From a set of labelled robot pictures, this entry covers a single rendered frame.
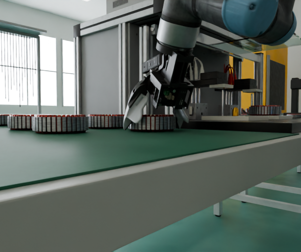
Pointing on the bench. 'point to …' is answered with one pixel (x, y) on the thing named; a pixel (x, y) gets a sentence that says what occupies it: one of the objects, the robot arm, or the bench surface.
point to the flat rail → (203, 39)
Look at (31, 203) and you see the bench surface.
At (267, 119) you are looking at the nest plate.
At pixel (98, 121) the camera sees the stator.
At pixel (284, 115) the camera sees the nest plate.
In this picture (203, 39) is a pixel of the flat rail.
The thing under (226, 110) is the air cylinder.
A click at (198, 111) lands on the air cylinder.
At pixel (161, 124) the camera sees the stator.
